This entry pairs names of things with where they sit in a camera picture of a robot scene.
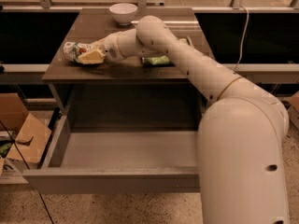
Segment open grey top drawer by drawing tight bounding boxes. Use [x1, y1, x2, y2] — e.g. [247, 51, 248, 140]
[23, 116, 200, 194]

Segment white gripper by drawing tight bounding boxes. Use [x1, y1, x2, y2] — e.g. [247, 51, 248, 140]
[78, 32, 125, 64]

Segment open cardboard box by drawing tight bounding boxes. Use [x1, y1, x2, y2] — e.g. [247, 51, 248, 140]
[0, 93, 51, 184]

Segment white ceramic bowl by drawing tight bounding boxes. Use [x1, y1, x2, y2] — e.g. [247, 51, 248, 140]
[109, 3, 137, 25]

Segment cardboard box at right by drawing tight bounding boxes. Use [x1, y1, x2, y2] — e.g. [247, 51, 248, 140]
[288, 91, 299, 130]

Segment dark grey drawer cabinet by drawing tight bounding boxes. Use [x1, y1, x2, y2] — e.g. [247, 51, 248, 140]
[42, 7, 209, 129]

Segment green chip bag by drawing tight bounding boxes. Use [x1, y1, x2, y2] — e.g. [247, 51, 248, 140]
[141, 36, 192, 67]

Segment black floor cable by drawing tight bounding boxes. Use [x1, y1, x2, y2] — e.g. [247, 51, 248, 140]
[0, 119, 55, 224]

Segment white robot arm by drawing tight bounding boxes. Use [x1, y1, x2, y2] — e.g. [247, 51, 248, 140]
[75, 16, 290, 224]

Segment white cable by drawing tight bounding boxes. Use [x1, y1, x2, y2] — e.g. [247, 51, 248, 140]
[233, 6, 250, 73]

